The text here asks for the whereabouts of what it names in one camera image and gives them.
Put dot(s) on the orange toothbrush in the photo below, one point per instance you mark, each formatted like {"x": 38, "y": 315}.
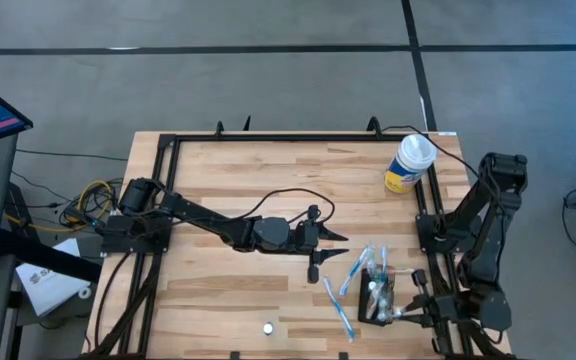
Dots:
{"x": 403, "y": 271}

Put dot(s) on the white tape roll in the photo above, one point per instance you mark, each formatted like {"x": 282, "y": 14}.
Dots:
{"x": 85, "y": 292}

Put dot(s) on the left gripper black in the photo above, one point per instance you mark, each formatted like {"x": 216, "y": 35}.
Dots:
{"x": 305, "y": 237}

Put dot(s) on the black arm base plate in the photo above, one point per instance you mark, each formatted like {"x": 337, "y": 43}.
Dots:
{"x": 423, "y": 225}
{"x": 113, "y": 245}

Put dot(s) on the black aluminium table frame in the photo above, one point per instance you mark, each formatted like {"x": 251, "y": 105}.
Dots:
{"x": 288, "y": 137}

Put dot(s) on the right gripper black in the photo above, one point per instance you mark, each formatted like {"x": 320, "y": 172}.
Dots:
{"x": 445, "y": 310}

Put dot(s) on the disinfecting wipes canister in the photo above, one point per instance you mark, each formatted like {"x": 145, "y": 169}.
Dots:
{"x": 410, "y": 167}

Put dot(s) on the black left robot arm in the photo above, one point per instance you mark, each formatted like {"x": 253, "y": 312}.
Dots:
{"x": 203, "y": 215}

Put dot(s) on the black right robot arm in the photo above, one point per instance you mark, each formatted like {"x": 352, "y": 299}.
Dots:
{"x": 498, "y": 200}

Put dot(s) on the black stand beam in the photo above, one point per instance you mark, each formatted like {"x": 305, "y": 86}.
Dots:
{"x": 43, "y": 255}

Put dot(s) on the white paper sheet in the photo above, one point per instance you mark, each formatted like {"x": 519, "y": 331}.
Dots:
{"x": 48, "y": 290}

